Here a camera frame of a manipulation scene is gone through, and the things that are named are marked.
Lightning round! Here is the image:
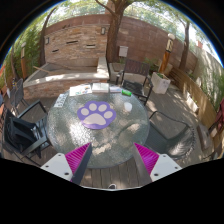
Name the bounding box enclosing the round glass patio table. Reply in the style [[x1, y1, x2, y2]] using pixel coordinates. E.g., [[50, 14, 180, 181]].
[[48, 89, 149, 168]]

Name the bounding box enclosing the wooden lamp post right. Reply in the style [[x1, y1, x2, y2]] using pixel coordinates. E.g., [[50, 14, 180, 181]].
[[159, 33, 175, 73]]

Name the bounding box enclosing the large tree trunk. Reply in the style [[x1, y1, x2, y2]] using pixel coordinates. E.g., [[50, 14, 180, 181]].
[[95, 0, 133, 63]]

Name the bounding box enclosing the white square planter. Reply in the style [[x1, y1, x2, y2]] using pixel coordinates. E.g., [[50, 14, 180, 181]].
[[151, 72, 171, 94]]

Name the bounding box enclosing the black mesh chair right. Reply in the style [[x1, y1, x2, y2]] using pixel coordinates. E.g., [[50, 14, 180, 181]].
[[145, 111, 196, 160]]

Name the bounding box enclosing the black metal chair far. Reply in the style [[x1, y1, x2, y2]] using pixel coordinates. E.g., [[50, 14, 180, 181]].
[[115, 59, 153, 104]]

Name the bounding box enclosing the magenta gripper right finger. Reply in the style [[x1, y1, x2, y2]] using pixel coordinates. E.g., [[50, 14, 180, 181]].
[[133, 143, 181, 182]]

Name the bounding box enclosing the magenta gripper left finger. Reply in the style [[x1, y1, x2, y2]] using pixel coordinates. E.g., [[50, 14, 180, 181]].
[[41, 143, 92, 185]]

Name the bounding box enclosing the purple paw print mousepad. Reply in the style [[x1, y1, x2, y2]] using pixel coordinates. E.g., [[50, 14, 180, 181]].
[[77, 101, 116, 129]]

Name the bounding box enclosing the stone raised planter bed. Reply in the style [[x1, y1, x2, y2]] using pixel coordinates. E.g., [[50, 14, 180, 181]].
[[23, 57, 109, 99]]

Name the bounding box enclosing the black chair with bag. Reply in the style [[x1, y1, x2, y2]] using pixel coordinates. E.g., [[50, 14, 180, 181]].
[[2, 100, 51, 165]]

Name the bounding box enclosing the black shoe tip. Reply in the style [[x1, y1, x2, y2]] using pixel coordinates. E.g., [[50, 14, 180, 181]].
[[108, 184, 117, 189]]

